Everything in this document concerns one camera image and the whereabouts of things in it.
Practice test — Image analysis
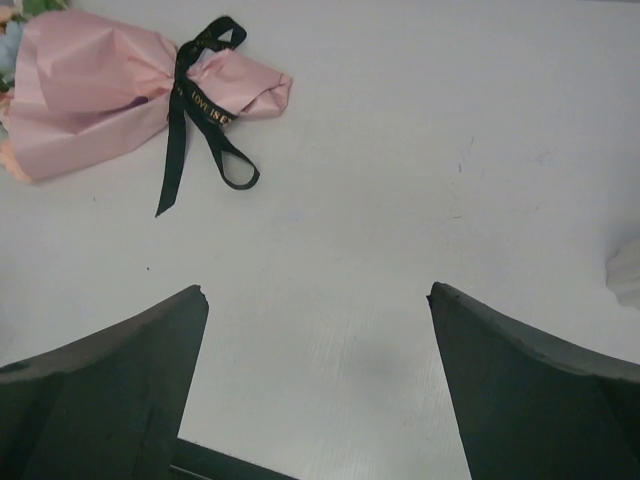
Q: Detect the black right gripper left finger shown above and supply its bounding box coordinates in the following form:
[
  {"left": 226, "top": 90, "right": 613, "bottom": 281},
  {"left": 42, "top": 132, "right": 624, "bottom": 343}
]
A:
[{"left": 1, "top": 285, "right": 209, "bottom": 479}]

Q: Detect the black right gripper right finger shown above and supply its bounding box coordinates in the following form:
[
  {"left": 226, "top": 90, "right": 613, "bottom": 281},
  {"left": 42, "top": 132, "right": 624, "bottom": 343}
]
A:
[{"left": 427, "top": 283, "right": 639, "bottom": 479}]

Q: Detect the black printed ribbon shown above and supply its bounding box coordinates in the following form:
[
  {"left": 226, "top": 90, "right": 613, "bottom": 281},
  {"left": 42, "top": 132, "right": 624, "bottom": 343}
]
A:
[{"left": 156, "top": 16, "right": 260, "bottom": 215}]

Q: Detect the pink wrapping paper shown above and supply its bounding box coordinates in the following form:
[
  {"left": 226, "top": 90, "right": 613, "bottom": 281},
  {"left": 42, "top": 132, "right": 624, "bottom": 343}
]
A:
[{"left": 1, "top": 10, "right": 293, "bottom": 183}]

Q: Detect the white ribbed ceramic vase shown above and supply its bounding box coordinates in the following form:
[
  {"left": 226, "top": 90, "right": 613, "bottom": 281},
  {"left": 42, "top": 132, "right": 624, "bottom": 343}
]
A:
[{"left": 606, "top": 238, "right": 640, "bottom": 309}]

